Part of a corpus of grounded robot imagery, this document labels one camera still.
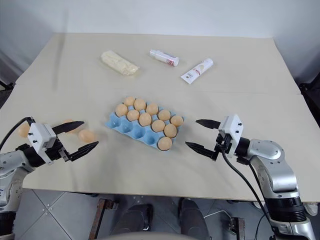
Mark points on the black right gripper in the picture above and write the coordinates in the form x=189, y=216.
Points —
x=223, y=145

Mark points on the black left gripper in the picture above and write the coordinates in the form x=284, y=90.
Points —
x=57, y=150

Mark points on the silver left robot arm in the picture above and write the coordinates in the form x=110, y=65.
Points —
x=10, y=160

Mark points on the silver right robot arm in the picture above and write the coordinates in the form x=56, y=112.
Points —
x=270, y=152

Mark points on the blue egg tray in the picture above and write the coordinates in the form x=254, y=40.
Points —
x=137, y=133

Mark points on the brown egg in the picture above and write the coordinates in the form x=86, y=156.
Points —
x=170, y=130
x=68, y=121
x=87, y=135
x=164, y=115
x=139, y=104
x=158, y=125
x=23, y=130
x=165, y=144
x=145, y=119
x=176, y=120
x=152, y=109
x=133, y=115
x=121, y=110
x=129, y=101

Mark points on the white squeeze tube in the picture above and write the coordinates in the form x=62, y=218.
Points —
x=197, y=70

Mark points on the rusty metal table leg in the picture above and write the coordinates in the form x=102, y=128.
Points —
x=237, y=228
x=100, y=215

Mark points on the dark rounded shape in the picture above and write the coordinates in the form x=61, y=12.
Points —
x=132, y=220
x=192, y=220

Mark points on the cream wrapped food packet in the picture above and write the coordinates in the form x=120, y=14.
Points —
x=118, y=62

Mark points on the black stand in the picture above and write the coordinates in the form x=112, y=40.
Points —
x=5, y=85
x=311, y=100

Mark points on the white bottle with red label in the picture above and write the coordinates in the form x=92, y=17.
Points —
x=163, y=57

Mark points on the grey robot torso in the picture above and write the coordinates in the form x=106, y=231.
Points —
x=145, y=236

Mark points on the white shoe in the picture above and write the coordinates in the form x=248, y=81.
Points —
x=310, y=212

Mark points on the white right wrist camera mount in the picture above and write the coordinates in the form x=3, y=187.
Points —
x=232, y=130

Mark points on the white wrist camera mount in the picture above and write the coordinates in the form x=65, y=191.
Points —
x=232, y=130
x=41, y=136

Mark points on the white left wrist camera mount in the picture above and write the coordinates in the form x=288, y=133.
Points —
x=41, y=136

